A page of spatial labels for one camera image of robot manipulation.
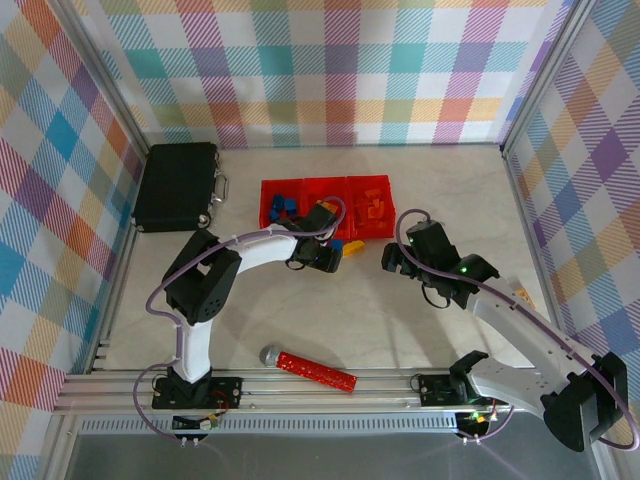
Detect red glitter toy microphone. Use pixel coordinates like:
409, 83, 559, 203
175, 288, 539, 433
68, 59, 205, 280
258, 343, 359, 394

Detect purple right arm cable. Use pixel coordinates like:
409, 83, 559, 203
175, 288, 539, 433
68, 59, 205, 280
394, 209, 640, 449

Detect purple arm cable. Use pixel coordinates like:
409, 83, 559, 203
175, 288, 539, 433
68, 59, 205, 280
133, 195, 349, 444
394, 209, 640, 449

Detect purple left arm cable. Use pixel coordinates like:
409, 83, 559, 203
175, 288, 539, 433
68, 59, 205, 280
133, 195, 349, 444

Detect aluminium side rail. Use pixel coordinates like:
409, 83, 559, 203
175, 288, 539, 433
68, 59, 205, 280
499, 142, 576, 371
84, 142, 154, 376

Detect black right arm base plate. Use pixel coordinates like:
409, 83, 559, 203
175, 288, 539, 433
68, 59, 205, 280
416, 373, 511, 407

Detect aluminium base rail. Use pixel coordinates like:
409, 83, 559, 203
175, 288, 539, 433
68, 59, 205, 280
52, 369, 609, 416

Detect black case with metal handle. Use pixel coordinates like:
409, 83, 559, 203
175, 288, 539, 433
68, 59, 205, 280
132, 143, 232, 234

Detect small wired connector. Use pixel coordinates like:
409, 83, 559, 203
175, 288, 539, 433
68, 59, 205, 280
172, 413, 222, 435
457, 408, 501, 429

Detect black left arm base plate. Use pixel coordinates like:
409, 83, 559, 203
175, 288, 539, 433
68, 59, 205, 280
151, 375, 245, 412

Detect slotted metal cable duct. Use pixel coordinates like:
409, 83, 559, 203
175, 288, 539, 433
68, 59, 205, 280
79, 418, 461, 435

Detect aluminium frame post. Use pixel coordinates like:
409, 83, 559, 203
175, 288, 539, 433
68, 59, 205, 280
59, 0, 154, 149
499, 0, 596, 154

